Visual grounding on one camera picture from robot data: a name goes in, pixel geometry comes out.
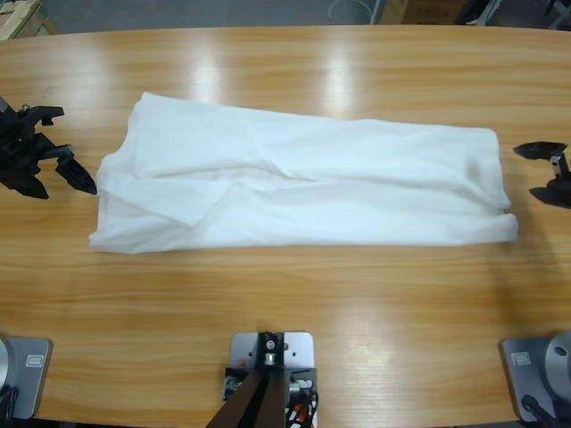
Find white mounting block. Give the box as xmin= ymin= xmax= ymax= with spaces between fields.
xmin=229 ymin=330 xmax=320 ymax=428

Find white wire hoop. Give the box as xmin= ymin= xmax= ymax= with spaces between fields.
xmin=328 ymin=0 xmax=376 ymax=22

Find brown cardboard box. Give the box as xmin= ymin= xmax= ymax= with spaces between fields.
xmin=383 ymin=0 xmax=468 ymax=26

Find grey metal stand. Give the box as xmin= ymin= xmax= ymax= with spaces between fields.
xmin=542 ymin=0 xmax=571 ymax=31

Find silver metal clamp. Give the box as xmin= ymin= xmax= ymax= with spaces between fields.
xmin=287 ymin=367 xmax=319 ymax=401
xmin=222 ymin=366 xmax=245 ymax=401

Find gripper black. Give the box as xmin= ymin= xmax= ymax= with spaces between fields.
xmin=0 ymin=111 xmax=99 ymax=200
xmin=512 ymin=141 xmax=571 ymax=208

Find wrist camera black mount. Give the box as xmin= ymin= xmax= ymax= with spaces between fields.
xmin=17 ymin=104 xmax=65 ymax=128

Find white t-shirt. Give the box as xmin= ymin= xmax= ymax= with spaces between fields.
xmin=87 ymin=91 xmax=519 ymax=255

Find orange and black cable bundle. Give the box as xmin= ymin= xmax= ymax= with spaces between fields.
xmin=284 ymin=391 xmax=320 ymax=428

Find stacked wooden boards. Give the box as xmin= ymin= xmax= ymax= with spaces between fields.
xmin=0 ymin=0 xmax=59 ymax=41

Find grey chair leg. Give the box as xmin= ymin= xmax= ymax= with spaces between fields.
xmin=472 ymin=0 xmax=505 ymax=26

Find dark camera post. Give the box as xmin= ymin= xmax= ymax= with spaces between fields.
xmin=205 ymin=330 xmax=289 ymax=428

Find black base cable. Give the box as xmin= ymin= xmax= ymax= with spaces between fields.
xmin=0 ymin=385 xmax=21 ymax=421
xmin=520 ymin=394 xmax=559 ymax=428

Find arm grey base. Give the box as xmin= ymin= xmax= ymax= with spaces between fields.
xmin=498 ymin=330 xmax=571 ymax=423
xmin=0 ymin=336 xmax=54 ymax=420

